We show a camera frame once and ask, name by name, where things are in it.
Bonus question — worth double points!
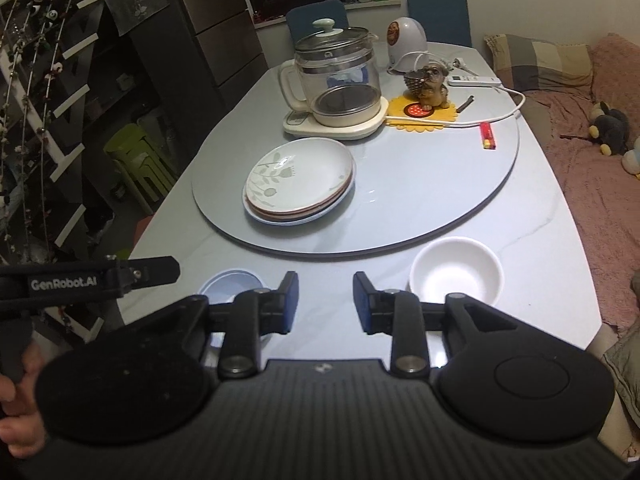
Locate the pale blue bowl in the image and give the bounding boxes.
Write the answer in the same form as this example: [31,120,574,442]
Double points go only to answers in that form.
[195,268,275,350]

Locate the white bowl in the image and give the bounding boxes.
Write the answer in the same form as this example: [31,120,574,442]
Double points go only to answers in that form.
[408,236,504,306]

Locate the white plate brown rim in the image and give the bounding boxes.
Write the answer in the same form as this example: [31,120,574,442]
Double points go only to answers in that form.
[248,165,357,219]

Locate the green leaf pattern plate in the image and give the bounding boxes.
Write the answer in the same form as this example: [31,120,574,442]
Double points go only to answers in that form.
[244,138,355,214]

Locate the person left hand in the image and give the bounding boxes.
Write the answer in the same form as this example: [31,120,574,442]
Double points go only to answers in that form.
[0,341,47,460]

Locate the orange box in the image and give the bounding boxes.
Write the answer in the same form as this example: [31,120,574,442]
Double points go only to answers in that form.
[132,216,153,247]

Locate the red flower pattern plate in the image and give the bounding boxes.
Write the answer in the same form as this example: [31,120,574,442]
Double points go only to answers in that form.
[243,180,356,226]

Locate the green stacked stools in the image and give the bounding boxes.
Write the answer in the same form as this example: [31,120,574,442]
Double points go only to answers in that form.
[103,124,178,214]

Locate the round lazy susan turntable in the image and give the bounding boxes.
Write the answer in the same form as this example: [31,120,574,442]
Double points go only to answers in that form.
[191,68,522,255]

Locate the cream kettle base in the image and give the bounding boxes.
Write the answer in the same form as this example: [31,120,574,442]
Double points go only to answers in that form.
[282,96,388,141]

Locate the red lighter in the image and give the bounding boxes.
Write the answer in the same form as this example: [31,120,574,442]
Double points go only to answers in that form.
[480,122,497,150]

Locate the yellow sunflower coaster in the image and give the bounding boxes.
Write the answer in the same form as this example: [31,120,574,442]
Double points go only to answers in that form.
[386,91,458,133]

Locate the brown dog figurine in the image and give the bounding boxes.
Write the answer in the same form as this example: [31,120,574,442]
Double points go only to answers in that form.
[404,63,450,112]

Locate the olive green jacket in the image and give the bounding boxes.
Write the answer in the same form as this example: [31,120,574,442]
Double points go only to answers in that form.
[584,268,640,456]

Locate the white remote control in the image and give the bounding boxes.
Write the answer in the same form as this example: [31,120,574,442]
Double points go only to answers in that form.
[447,74,502,88]

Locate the glass electric kettle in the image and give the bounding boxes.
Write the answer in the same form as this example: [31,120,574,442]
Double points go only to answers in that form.
[279,18,382,127]

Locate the pink sofa cover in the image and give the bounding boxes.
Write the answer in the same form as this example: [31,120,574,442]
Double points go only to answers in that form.
[523,34,639,334]

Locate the dark refrigerator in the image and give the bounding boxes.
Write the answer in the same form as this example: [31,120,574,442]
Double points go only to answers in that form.
[106,0,267,158]

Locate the white round appliance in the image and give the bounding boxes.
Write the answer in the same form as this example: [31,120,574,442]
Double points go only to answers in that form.
[386,18,428,75]

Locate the white lattice shelf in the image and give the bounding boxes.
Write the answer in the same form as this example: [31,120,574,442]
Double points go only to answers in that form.
[0,0,114,331]

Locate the plaid pillow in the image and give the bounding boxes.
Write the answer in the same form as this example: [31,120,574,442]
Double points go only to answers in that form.
[484,34,593,96]

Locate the blue white plush toy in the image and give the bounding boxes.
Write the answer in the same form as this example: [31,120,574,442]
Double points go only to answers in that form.
[622,136,640,179]

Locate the black plush toy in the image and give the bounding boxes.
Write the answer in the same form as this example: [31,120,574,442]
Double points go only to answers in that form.
[588,101,630,156]

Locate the blue chair left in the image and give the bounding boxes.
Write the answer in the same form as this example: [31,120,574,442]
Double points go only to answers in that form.
[285,0,349,46]

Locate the blue chair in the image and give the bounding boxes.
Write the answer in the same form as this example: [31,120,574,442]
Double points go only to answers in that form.
[285,0,349,46]
[407,0,472,48]

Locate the blue chair right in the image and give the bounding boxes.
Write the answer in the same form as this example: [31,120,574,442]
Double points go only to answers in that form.
[407,0,472,48]

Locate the white power cable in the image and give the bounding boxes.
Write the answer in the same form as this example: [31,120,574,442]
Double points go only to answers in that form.
[385,49,527,128]

